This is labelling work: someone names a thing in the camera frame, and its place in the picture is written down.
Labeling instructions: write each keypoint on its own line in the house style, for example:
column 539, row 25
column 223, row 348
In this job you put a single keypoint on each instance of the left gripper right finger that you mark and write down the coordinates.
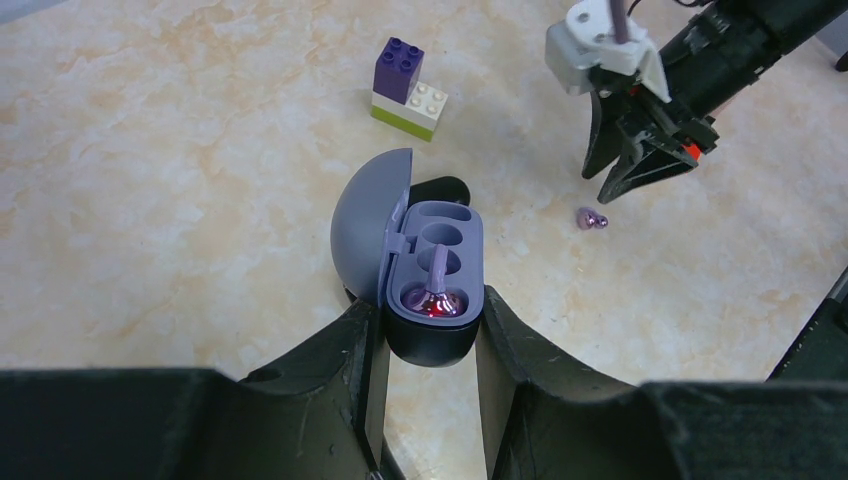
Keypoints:
column 543, row 411

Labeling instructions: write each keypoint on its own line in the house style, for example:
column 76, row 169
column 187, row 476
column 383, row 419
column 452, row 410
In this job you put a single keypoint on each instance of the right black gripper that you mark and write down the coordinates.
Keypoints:
column 638, row 138

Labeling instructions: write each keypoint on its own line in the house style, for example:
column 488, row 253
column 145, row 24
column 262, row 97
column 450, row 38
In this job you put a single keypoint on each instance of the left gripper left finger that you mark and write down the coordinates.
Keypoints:
column 318, row 411

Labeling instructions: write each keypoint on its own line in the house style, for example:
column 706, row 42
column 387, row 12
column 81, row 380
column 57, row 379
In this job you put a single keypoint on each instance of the purple clip earbud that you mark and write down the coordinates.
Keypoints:
column 588, row 218
column 433, row 299

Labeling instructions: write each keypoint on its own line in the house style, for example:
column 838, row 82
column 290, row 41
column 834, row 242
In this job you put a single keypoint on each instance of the silver lilac oval case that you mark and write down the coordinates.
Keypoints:
column 380, row 248

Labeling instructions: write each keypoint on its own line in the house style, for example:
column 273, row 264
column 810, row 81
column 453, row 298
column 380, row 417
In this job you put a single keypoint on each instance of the red block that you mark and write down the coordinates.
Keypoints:
column 694, row 151

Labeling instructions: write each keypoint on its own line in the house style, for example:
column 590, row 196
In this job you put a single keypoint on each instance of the oval black charging case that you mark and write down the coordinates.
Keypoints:
column 445, row 188

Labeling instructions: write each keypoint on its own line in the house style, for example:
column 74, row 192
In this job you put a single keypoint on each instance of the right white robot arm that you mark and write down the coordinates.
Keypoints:
column 794, row 22

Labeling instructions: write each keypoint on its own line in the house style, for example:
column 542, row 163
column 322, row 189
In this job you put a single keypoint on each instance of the pink perforated music stand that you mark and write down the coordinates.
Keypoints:
column 842, row 63

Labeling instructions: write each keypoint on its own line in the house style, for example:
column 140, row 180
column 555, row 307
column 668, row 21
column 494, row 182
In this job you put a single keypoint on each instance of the purple white green brick stack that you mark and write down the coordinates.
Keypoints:
column 399, row 98

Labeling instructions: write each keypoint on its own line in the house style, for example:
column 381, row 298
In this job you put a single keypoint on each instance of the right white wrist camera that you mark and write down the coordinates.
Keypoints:
column 601, row 34

